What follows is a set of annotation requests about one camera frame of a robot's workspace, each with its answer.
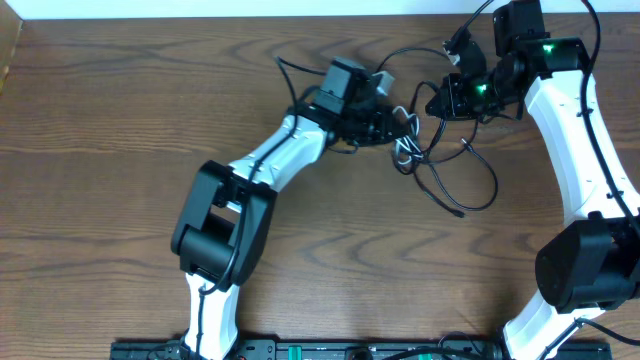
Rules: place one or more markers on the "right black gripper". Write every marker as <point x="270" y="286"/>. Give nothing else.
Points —
<point x="454" y="108"/>

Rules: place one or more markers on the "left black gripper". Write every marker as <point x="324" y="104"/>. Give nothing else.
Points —
<point x="379" y="118"/>

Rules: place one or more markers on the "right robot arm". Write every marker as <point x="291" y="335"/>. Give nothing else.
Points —
<point x="592" y="266"/>

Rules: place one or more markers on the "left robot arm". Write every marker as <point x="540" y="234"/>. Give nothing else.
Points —
<point x="222" y="229"/>

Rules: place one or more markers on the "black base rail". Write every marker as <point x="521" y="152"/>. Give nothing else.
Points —
<point x="265" y="349"/>

